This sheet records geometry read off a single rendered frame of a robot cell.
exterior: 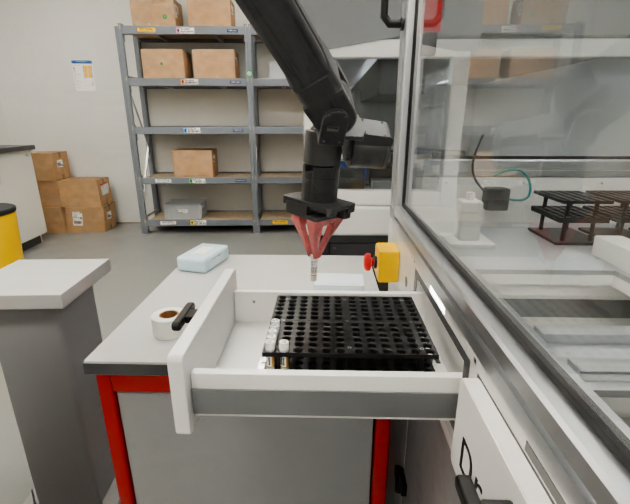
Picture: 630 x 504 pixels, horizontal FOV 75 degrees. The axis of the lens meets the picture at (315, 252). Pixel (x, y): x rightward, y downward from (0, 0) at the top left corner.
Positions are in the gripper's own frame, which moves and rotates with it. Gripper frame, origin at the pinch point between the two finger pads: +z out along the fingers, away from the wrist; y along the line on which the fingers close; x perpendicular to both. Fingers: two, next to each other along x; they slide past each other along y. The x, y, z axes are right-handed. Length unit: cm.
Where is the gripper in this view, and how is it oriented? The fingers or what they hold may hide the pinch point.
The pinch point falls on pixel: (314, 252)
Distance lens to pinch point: 68.5
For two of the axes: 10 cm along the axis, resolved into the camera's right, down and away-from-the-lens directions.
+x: -6.8, 2.1, -7.0
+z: -0.8, 9.3, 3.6
